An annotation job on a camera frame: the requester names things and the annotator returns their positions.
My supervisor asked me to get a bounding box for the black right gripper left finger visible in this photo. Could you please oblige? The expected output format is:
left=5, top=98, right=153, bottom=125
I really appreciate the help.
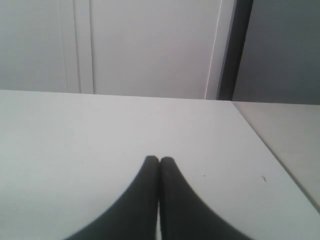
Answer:
left=68, top=156, right=160, bottom=240

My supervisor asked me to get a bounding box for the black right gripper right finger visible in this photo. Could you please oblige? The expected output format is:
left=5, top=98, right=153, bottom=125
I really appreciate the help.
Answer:
left=159, top=157, right=250, bottom=240

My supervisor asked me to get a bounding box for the white cabinet with doors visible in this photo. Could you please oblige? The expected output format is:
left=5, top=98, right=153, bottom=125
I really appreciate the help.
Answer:
left=0, top=0, right=237, bottom=101

